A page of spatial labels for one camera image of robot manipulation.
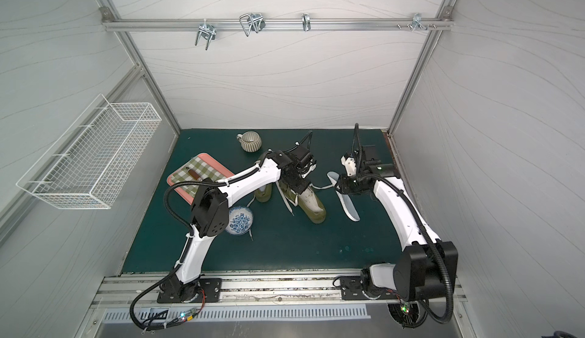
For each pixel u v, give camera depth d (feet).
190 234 1.85
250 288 2.46
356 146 2.13
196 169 3.42
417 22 2.51
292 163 2.20
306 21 2.57
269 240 2.77
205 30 2.55
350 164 2.49
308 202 3.04
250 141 3.56
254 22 2.51
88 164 2.22
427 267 1.34
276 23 2.55
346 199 2.52
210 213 1.74
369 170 1.90
